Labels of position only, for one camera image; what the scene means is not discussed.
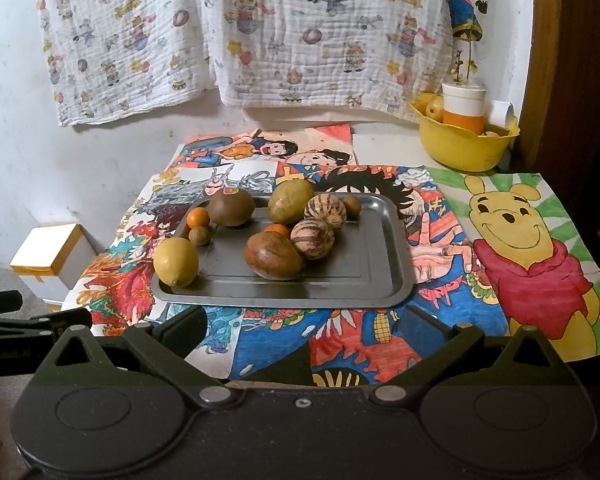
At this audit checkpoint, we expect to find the cartoon figure wall hanging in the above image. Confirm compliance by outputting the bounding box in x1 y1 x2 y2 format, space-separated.
442 0 491 41

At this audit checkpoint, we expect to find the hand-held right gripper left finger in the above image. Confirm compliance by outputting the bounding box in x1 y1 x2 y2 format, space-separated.
30 305 236 408

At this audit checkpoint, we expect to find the yellow plastic bowl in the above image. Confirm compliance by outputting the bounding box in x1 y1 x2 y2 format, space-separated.
410 92 521 172

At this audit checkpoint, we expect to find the grey metal tray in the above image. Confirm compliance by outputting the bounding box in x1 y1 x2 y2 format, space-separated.
151 192 416 309

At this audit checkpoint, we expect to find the striped round melon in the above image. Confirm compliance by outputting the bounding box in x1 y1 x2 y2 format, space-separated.
290 219 336 261
304 193 347 232

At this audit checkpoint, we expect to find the yellow bear drawing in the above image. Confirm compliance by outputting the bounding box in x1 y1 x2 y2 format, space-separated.
427 167 600 363

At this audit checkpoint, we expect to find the cartoon children drawing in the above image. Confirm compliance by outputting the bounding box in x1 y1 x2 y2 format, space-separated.
172 122 356 168

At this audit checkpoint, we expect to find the brown wooden door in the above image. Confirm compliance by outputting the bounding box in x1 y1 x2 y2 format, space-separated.
527 0 600 241

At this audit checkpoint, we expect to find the white printed cloth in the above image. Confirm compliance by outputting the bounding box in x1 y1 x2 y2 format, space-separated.
200 0 461 123
32 0 221 128

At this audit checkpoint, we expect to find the white paper roll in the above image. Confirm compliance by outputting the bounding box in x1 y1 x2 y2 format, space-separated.
489 101 516 128

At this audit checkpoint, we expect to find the white and orange cup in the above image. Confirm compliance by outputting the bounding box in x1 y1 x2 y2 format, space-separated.
441 80 487 136

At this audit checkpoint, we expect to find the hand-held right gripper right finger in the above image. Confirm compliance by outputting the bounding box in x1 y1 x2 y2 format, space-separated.
367 304 574 406

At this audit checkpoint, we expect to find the dry plant twig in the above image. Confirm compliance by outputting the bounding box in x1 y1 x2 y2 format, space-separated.
450 45 477 86

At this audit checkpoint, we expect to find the brown pointed mango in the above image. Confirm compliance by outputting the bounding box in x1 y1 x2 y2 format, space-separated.
244 231 306 281

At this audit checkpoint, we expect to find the white box with yellow tape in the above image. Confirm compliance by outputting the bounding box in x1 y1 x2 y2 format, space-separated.
10 223 98 307

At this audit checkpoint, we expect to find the round brown kiwi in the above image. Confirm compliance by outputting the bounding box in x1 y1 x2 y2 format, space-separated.
206 187 256 227

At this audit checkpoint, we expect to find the large round yellow citrus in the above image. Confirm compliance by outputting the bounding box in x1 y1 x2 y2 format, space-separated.
153 236 200 288

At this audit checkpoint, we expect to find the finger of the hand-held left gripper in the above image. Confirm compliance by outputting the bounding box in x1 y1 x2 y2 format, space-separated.
0 289 25 317
0 307 94 344

